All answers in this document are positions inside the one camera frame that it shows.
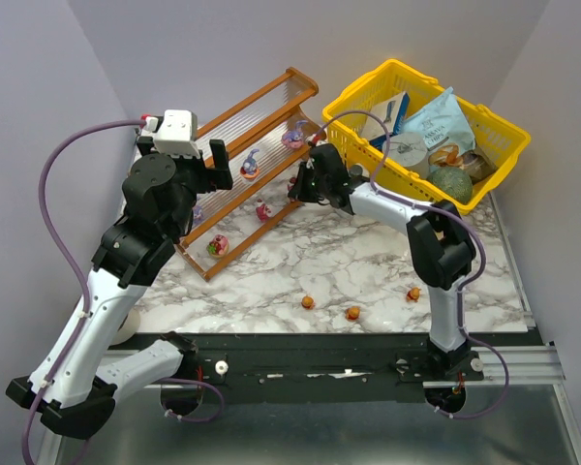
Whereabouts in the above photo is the orange bear toy right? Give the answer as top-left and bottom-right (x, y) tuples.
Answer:
(406, 287), (421, 302)

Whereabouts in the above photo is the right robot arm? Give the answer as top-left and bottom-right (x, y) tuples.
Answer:
(288, 143), (475, 377)

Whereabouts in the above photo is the green melon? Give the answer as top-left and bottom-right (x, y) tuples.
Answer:
(427, 167), (473, 203)

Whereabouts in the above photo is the white bottle grey cap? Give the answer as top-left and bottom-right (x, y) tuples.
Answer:
(349, 164), (366, 177)

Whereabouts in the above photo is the small burger toy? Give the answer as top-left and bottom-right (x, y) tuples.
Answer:
(301, 295), (315, 310)

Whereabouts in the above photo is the orange bear toy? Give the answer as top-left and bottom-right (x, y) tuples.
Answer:
(345, 306), (361, 321)
(406, 287), (421, 302)

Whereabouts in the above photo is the yellow plastic basket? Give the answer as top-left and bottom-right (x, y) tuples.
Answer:
(322, 59), (531, 215)

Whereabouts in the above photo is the blue white box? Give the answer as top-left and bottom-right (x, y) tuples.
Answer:
(359, 91), (410, 150)

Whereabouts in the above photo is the wooden tiered shelf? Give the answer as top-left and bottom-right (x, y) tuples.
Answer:
(176, 67), (319, 282)

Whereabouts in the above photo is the pink strawberry cake toy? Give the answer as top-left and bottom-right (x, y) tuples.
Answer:
(206, 234), (229, 259)

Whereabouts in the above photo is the dark pink cake toy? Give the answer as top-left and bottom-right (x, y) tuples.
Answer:
(256, 199), (272, 222)

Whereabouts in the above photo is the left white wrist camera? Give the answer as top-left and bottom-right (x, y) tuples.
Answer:
(141, 109), (201, 159)

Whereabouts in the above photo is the light blue chips bag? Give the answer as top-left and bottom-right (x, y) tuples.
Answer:
(402, 87), (475, 168)

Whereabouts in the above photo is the orange bear toy front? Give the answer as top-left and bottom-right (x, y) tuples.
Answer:
(345, 306), (361, 321)

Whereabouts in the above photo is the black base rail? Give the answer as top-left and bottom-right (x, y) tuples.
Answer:
(139, 331), (485, 404)

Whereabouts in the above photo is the purple sitting bunny toy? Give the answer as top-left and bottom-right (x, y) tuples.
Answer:
(193, 204), (205, 226)

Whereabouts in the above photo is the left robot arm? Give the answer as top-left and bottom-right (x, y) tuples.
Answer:
(6, 139), (233, 440)

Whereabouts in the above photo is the tape roll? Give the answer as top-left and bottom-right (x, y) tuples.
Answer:
(110, 309), (140, 346)

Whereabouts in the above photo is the brown snack packet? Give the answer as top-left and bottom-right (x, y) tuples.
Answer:
(460, 146), (497, 184)

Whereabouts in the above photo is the grey round tin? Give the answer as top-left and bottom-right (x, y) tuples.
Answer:
(387, 132), (430, 179)

